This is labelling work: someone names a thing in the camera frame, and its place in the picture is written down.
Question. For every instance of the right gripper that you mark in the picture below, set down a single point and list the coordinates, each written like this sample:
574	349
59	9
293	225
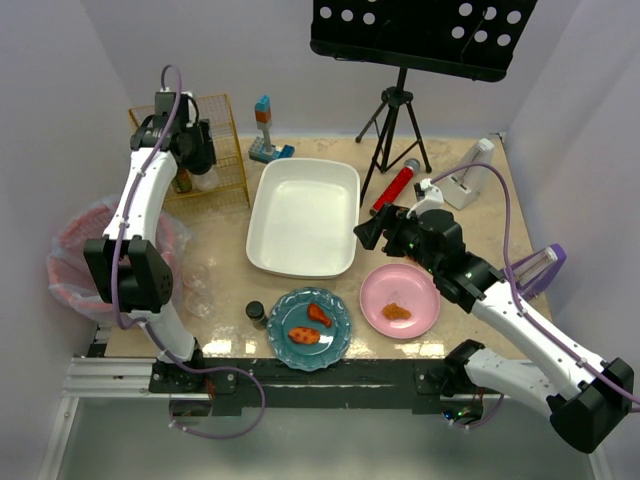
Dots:
382	231

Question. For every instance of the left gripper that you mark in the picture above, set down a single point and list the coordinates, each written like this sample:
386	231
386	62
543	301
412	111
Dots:
201	163

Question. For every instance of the red label sauce bottle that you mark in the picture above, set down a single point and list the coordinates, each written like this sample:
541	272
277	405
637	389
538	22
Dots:
182	183

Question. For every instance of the small black cap spice jar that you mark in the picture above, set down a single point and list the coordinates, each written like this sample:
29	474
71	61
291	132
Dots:
255	311

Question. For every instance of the black lid shaker jar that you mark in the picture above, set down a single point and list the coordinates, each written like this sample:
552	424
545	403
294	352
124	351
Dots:
208	181

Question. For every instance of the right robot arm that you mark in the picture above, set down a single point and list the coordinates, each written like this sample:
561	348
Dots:
583	395

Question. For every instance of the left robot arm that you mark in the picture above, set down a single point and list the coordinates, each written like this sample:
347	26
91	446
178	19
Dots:
129	272

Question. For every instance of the pink plate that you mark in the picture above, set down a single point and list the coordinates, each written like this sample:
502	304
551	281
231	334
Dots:
407	286

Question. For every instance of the white rectangular baking dish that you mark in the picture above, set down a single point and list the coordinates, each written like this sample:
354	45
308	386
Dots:
303	217

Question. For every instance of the toy brick tower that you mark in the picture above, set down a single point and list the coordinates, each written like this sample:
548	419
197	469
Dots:
262	149

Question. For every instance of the red glitter microphone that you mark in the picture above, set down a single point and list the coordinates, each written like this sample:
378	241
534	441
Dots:
397	185

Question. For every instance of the orange fried nugget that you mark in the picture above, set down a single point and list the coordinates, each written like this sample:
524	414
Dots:
394	312

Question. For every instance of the toy chicken drumstick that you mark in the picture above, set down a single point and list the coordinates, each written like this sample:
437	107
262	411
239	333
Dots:
316	313

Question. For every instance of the white metronome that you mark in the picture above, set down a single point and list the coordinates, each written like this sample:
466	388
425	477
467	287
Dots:
464	186

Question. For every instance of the teal scalloped plate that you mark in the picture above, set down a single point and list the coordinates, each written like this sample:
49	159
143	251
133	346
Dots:
291	311

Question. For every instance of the toy grilled meat piece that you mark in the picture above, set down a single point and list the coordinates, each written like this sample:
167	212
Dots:
304	335

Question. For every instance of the clear glass cup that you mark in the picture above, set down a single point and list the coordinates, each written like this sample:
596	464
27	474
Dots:
196	277
198	304

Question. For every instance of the pink trash basket with bag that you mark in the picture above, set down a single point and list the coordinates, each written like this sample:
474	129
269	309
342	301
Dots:
69	278

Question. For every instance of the black music stand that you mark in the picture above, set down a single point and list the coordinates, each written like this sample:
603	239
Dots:
474	40

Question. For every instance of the gold wire basket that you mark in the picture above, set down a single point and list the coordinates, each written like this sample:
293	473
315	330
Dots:
225	165

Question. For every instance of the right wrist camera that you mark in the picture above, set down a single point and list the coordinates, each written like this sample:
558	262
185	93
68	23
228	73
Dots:
428	197

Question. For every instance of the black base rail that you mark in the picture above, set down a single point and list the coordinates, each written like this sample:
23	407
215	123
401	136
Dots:
420	386

